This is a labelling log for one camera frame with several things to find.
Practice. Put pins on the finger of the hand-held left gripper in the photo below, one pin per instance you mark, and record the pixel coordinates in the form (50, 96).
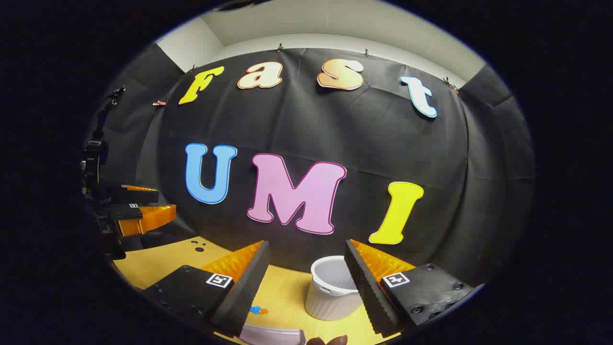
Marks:
(136, 195)
(148, 218)

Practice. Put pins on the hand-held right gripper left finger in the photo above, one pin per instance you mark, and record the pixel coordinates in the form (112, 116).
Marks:
(242, 292)

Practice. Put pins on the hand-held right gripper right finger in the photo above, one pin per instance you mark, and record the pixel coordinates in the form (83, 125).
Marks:
(366, 287)

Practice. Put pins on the blue paper trash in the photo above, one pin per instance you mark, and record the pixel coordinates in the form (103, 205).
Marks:
(254, 310)

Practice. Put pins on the white ribbed garbage bin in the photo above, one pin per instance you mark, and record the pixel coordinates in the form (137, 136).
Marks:
(330, 292)

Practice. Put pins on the pale purple dustpan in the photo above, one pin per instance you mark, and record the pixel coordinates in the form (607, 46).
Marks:
(273, 335)

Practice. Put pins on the yellow wooden desktop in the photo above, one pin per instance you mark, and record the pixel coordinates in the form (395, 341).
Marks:
(287, 287)

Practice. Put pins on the black backdrop cloth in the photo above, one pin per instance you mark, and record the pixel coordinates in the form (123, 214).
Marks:
(364, 139)

